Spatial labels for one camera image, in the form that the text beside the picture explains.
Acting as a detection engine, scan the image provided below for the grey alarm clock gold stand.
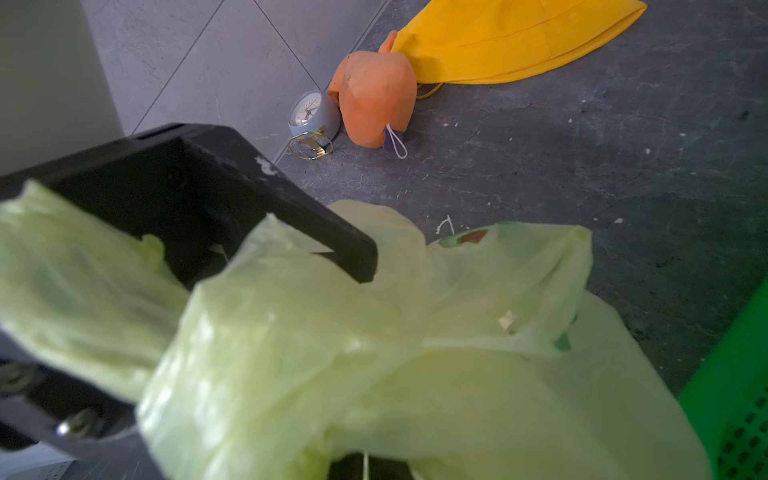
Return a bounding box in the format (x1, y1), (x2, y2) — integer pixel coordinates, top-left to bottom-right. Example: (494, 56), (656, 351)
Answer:
(288, 90), (342, 160)

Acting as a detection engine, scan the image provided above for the green plastic basket tray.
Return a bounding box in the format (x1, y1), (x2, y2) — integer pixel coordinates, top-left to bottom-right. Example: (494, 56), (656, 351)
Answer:
(679, 284), (767, 479)

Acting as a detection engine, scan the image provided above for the yellow fabric hat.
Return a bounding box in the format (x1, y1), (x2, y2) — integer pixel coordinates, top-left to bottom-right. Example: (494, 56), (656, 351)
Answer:
(392, 0), (647, 84)

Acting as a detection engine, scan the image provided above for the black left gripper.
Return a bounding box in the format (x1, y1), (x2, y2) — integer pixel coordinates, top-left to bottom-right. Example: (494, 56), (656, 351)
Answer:
(1, 334), (150, 479)

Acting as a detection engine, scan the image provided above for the yellow-green plastic bag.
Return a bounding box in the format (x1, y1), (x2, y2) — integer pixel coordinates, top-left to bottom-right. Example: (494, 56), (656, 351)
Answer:
(1, 181), (712, 479)

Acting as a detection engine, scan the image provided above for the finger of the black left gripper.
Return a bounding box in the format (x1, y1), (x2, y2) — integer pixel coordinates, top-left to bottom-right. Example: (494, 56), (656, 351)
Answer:
(1, 124), (378, 287)

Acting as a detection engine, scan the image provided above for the orange plush toy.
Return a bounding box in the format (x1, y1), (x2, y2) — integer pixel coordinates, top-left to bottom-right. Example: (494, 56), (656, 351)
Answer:
(328, 31), (417, 149)

